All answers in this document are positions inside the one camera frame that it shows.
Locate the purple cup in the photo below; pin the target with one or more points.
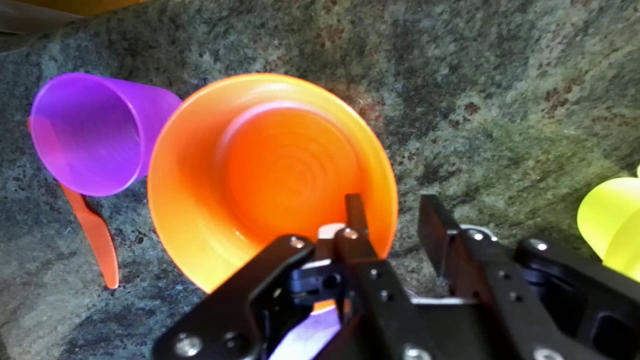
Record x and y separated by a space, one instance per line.
86 133

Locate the yellow-green bowl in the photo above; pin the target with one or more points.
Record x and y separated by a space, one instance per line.
602 211

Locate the yellow-green cup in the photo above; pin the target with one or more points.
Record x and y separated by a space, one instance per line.
628 259

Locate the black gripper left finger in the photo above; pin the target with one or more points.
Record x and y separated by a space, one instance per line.
372 292

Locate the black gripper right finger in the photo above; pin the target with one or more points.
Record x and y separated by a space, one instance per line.
493 292

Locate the purple plastic bowl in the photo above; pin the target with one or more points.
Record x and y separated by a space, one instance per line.
306 337

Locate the orange bowl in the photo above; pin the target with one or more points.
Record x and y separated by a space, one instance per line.
267 161

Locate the orange spoon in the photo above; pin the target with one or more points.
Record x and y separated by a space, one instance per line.
100 246

